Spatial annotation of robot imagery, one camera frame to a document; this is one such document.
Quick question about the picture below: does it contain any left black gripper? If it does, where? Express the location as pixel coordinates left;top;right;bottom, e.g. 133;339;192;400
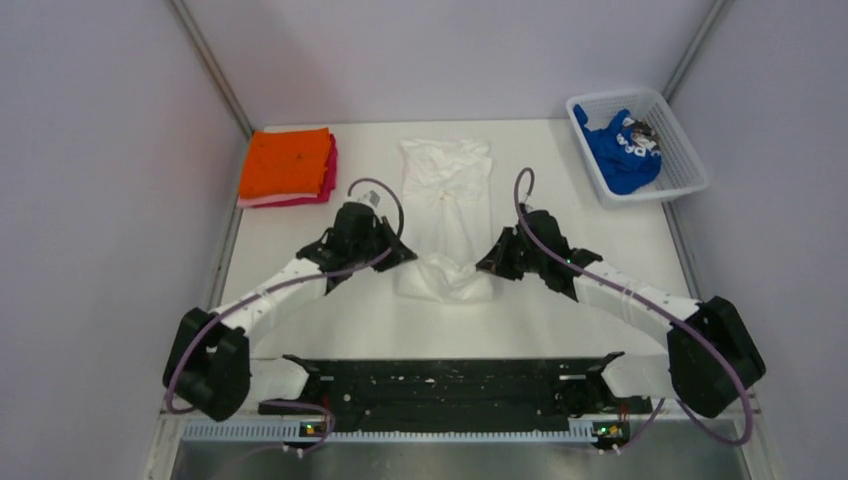
351;216;416;273

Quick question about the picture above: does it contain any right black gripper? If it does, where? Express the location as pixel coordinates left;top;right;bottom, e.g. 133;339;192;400
477;227;547;281

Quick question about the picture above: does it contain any white t-shirt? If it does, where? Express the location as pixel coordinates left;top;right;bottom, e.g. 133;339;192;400
396;139;495;304

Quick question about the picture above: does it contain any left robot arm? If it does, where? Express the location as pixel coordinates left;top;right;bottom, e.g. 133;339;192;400
163;201;417;421

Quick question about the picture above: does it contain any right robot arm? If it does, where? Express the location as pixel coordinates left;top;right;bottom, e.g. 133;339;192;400
476;210;767;418

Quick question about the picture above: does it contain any folded pink t-shirt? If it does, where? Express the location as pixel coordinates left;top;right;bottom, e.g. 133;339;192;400
236;132;338;209

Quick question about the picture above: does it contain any folded orange t-shirt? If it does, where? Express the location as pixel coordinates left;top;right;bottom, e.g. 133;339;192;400
238;128;332;200

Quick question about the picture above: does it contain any blue t-shirt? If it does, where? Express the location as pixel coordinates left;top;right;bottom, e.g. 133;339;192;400
573;104;663;195

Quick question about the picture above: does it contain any white plastic basket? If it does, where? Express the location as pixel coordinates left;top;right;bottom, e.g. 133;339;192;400
567;88;708;209

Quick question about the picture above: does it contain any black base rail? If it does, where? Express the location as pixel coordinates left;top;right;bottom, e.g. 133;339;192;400
294;356;652;433

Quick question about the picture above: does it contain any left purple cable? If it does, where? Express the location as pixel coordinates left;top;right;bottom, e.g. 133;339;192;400
163;177;405;458

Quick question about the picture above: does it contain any white slotted cable duct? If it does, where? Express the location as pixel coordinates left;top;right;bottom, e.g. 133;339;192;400
183;419;624;444

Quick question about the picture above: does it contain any left corner metal post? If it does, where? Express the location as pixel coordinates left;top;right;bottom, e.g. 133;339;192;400
166;0;254;139

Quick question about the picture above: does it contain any corner metal post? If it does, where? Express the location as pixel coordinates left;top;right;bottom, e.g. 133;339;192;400
166;0;254;139
662;0;735;103

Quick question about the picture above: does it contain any aluminium frame rail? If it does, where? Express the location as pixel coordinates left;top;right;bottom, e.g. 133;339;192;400
141;407;788;479

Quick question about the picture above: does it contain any right corner metal post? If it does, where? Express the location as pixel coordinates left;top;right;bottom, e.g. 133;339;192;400
662;0;735;103

